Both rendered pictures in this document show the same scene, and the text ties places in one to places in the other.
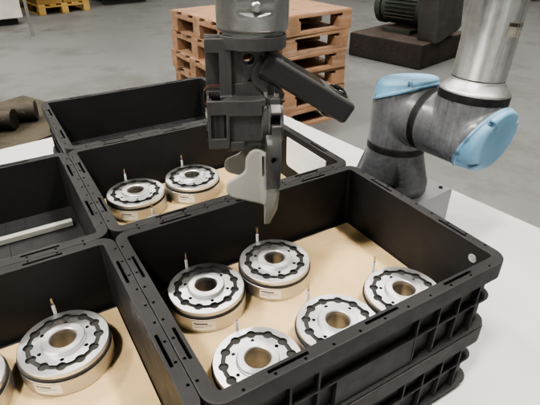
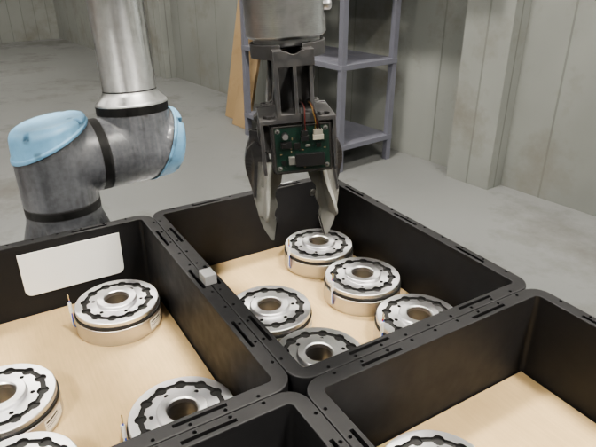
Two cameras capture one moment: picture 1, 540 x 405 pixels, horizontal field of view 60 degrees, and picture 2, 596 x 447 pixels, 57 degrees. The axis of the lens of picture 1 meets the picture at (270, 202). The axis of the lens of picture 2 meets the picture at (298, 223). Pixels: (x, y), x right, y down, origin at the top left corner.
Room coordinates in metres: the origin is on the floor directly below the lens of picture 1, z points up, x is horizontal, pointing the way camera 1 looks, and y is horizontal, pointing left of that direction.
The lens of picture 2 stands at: (0.50, 0.56, 1.25)
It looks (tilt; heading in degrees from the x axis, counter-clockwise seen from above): 26 degrees down; 270
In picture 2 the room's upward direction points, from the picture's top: straight up
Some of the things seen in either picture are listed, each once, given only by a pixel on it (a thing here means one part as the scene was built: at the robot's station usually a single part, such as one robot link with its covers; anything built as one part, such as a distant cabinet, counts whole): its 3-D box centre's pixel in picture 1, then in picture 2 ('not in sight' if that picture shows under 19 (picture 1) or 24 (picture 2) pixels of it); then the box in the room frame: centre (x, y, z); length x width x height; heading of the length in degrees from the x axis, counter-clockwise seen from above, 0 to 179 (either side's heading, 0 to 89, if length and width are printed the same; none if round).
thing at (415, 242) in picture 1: (302, 284); (317, 286); (0.47, -0.04, 0.87); 0.40 x 0.30 x 0.11; 121
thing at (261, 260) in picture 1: (274, 258); (270, 305); (0.53, -0.01, 0.86); 0.05 x 0.05 x 0.01
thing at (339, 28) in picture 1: (259, 65); not in sight; (3.39, 0.07, 0.38); 1.07 x 0.74 x 0.76; 125
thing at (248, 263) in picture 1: (274, 260); (270, 309); (0.53, -0.01, 0.86); 0.10 x 0.10 x 0.01
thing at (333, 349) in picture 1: (304, 253); (317, 252); (0.47, -0.04, 0.92); 0.40 x 0.30 x 0.02; 121
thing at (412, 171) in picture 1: (392, 161); (67, 227); (0.88, -0.26, 0.85); 0.15 x 0.15 x 0.10
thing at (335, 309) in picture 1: (337, 321); (362, 273); (0.41, -0.08, 0.86); 0.05 x 0.05 x 0.01
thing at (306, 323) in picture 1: (337, 324); (362, 277); (0.41, -0.08, 0.86); 0.10 x 0.10 x 0.01
